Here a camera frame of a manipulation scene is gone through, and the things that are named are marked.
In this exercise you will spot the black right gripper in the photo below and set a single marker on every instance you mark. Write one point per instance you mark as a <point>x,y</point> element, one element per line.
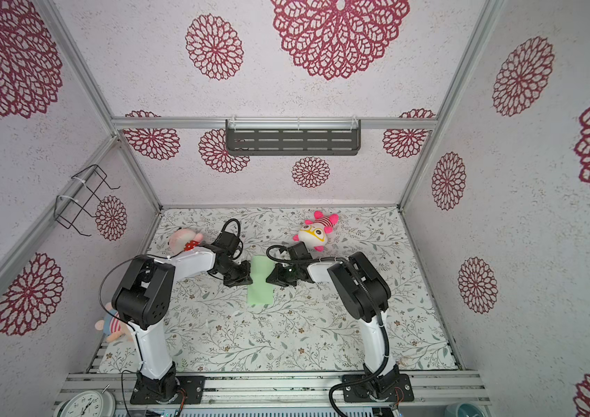
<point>280,280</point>

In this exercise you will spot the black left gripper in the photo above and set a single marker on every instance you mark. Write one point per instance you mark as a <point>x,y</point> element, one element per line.
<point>243,279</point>

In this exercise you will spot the light green paper sheet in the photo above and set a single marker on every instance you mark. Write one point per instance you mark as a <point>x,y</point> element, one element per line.
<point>260,293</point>

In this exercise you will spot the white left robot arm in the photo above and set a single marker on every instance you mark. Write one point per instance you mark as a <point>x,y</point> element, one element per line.
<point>143,298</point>

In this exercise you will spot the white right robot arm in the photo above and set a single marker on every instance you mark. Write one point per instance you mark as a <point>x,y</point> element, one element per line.
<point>364,294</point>

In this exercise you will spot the white pink owl plush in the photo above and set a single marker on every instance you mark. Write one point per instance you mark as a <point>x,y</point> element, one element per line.
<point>315,232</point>

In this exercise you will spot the pink plush red dotted dress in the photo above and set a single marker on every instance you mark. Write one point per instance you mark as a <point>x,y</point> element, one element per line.
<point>184,240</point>

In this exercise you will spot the striped hat doll plush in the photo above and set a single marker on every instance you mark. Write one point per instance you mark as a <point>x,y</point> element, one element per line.
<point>112,327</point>

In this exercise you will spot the white analog clock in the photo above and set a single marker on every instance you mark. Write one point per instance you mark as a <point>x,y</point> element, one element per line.
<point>90,403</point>

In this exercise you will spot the teal cup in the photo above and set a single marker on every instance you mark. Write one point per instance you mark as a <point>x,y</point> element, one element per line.
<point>464,409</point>

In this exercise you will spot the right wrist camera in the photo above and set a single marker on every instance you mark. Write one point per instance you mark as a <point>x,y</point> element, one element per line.
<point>299,252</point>

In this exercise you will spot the grey wall shelf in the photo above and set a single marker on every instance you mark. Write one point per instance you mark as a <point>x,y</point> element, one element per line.
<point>293,139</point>

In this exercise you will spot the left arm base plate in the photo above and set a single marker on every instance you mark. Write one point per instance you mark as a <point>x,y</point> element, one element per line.
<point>169,391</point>

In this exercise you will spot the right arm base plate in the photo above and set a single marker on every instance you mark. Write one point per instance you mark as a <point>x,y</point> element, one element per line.
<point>391,388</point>

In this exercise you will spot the black wire wall rack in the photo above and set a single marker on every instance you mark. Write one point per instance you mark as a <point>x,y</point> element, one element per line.
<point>69,208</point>

